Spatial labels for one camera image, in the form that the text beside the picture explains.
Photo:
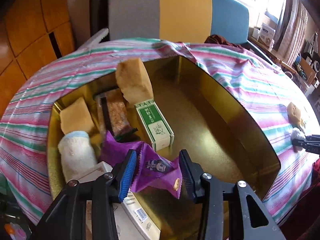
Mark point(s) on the gold tin box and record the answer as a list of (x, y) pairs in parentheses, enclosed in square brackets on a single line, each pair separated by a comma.
[(200, 130)]

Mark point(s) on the wooden cabinet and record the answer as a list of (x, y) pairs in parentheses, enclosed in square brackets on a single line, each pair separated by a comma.
[(25, 30)]

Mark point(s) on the white barcode box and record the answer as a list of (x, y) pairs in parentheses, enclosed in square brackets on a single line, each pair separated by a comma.
[(143, 217)]

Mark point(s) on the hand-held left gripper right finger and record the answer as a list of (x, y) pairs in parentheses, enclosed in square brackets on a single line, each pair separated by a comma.
[(187, 175)]

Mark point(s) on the grey yellow blue chair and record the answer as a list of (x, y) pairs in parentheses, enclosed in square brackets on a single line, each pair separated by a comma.
[(182, 10)]

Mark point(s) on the striped tablecloth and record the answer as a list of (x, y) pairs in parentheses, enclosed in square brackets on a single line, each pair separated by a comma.
[(37, 85)]

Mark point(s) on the large yellow sponge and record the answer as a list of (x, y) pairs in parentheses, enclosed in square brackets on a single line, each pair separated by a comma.
[(135, 80)]

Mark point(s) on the purple snack packet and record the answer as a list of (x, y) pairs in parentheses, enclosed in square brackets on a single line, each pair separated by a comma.
[(117, 150), (160, 172)]

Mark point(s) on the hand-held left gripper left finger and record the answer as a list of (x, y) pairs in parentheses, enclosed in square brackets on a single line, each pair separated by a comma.
[(128, 175)]

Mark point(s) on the dark red cloth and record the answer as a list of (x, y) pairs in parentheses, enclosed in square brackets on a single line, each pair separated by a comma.
[(217, 40)]

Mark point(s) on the white towel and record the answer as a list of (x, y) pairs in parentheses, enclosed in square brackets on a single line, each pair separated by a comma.
[(77, 152)]

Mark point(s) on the wooden desk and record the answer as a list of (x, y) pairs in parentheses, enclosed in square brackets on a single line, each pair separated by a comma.
[(282, 60)]

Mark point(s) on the black rolled mat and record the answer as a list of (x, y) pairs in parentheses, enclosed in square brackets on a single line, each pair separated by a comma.
[(98, 10)]

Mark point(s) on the green white paper box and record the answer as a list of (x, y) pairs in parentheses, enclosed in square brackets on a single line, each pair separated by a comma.
[(155, 125)]

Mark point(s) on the person's red clothing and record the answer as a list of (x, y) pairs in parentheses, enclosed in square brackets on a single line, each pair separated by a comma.
[(307, 205)]

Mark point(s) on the striped curtain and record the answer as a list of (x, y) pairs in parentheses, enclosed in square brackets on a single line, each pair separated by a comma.
[(292, 30)]

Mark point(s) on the small white box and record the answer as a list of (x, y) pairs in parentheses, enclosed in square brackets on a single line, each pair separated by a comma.
[(255, 32)]

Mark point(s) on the white chair armrest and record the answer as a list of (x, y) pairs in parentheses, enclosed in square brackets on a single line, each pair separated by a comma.
[(98, 38)]

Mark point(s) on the white bottle orange cap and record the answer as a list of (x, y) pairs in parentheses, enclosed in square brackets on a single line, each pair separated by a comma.
[(10, 229)]

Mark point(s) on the white cardboard box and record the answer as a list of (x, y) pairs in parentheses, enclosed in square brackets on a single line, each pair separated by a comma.
[(267, 32)]

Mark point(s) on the brown cardboard box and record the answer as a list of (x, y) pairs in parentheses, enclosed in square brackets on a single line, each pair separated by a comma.
[(308, 71)]

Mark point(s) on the small yellow sponge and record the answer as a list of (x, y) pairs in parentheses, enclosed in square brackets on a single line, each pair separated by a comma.
[(293, 110)]

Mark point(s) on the white fluffy cloth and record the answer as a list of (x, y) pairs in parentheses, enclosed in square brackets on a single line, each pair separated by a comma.
[(296, 132)]

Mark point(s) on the clear snack bar packet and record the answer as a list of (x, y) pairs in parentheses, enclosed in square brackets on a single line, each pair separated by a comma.
[(116, 110)]

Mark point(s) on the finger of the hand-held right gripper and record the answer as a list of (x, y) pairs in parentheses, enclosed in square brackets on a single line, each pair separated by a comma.
[(307, 147), (313, 138)]

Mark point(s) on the green side table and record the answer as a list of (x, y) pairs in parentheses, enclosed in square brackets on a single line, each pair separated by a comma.
[(10, 205)]

